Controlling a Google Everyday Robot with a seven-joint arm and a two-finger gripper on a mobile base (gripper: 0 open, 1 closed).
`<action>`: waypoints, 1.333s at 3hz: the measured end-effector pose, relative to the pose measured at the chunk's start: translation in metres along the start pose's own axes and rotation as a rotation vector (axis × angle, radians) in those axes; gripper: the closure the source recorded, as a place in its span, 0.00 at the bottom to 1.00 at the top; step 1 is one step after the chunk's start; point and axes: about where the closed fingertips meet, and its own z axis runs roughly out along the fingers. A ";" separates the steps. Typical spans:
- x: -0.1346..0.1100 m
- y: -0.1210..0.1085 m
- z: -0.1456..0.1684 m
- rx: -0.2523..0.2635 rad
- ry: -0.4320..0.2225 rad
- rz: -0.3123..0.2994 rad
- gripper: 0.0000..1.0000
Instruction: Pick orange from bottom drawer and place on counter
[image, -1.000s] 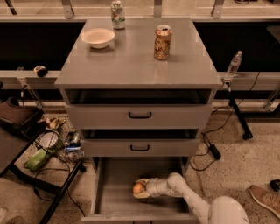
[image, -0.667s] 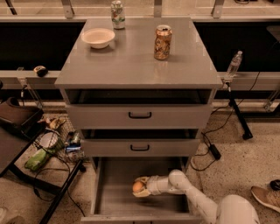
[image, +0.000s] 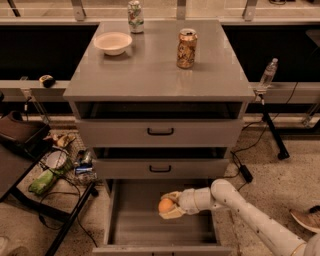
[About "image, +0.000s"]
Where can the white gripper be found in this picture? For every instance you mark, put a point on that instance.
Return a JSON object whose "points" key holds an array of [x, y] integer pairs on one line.
{"points": [[186, 201]]}

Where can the orange fruit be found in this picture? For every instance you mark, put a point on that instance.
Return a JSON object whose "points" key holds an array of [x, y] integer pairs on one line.
{"points": [[165, 205]]}

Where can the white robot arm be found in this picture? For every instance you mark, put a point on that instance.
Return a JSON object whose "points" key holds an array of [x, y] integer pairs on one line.
{"points": [[221, 193]]}

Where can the bottom grey open drawer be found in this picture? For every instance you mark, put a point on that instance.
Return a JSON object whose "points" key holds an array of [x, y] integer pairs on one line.
{"points": [[133, 226]]}

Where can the middle grey drawer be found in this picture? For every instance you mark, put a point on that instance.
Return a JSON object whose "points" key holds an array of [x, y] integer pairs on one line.
{"points": [[160, 163]]}

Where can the grey drawer cabinet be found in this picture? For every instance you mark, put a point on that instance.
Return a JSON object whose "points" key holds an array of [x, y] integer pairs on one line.
{"points": [[147, 71]]}

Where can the top grey drawer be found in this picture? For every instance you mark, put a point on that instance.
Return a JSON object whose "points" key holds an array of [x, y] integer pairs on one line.
{"points": [[160, 124]]}

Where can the black power adapter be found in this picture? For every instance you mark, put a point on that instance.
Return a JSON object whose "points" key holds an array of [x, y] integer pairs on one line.
{"points": [[246, 174]]}

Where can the blue small can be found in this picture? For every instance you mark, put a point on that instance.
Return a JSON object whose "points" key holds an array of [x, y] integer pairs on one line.
{"points": [[82, 170]]}

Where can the black stand leg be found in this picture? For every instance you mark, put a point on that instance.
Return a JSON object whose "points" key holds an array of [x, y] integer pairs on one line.
{"points": [[283, 153]]}

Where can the white round container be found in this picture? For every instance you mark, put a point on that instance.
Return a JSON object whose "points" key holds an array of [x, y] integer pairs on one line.
{"points": [[56, 159]]}

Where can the black side table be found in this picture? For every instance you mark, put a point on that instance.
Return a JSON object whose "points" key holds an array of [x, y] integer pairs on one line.
{"points": [[23, 145]]}

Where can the shoe at right edge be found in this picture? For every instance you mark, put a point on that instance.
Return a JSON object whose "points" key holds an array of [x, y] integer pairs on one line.
{"points": [[310, 220]]}

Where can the clear plastic water bottle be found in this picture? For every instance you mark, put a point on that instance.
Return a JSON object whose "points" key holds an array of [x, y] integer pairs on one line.
{"points": [[267, 76]]}

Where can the orange soda can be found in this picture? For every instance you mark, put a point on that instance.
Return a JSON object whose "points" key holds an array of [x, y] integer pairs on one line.
{"points": [[186, 48]]}

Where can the white bowl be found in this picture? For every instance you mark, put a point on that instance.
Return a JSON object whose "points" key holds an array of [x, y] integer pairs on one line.
{"points": [[113, 43]]}

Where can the green white can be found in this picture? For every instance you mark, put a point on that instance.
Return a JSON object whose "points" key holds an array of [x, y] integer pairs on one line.
{"points": [[135, 17]]}

